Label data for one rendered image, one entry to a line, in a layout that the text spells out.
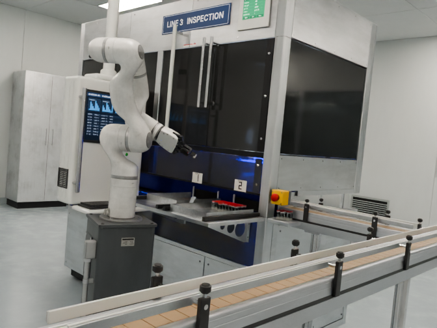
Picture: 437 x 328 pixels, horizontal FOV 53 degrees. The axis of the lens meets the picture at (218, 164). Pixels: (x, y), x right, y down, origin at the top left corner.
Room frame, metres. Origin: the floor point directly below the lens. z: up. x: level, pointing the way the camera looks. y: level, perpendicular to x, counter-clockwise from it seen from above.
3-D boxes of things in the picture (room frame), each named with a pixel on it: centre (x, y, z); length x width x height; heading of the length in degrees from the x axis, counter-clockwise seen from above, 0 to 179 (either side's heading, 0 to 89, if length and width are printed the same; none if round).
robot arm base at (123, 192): (1.98, 0.42, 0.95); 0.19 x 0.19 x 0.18
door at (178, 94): (2.75, 0.25, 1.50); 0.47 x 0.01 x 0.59; 46
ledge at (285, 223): (2.24, -0.37, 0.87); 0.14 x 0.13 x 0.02; 136
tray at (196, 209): (2.23, 0.01, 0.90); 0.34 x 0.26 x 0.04; 136
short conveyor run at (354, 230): (2.12, -0.63, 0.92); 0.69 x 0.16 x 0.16; 46
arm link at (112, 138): (1.98, 0.45, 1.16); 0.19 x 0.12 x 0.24; 78
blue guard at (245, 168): (2.95, 0.47, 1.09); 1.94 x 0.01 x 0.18; 46
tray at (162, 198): (2.54, 0.18, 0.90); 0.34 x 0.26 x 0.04; 136
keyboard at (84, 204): (2.62, 0.60, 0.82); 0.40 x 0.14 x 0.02; 137
